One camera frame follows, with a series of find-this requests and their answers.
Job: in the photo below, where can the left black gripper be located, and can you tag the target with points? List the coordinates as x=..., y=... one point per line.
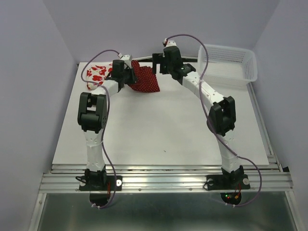
x=133, y=79

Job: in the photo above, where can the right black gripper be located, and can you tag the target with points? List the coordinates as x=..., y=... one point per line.
x=158, y=58

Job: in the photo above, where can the dark red dotted skirt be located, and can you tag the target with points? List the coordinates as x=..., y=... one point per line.
x=146, y=79

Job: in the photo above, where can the white red poppy skirt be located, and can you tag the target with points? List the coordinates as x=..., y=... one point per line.
x=96, y=73

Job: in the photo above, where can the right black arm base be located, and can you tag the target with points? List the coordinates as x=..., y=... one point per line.
x=231, y=188

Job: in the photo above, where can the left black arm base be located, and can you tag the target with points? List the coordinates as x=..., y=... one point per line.
x=102, y=187

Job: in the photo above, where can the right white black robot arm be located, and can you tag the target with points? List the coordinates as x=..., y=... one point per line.
x=219, y=110

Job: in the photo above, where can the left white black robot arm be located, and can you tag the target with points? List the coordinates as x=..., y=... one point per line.
x=92, y=117

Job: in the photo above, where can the white table board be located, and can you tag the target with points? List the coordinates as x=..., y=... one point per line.
x=169, y=128

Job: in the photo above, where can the white plastic basket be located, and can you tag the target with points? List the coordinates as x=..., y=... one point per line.
x=227, y=65

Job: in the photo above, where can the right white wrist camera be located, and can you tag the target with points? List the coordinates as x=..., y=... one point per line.
x=169, y=43

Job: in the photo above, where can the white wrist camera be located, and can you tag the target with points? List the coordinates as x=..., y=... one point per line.
x=169, y=43
x=127, y=58

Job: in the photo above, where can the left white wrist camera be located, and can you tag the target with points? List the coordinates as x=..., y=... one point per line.
x=127, y=58

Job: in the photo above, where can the aluminium rail frame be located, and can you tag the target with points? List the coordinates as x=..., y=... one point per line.
x=167, y=198

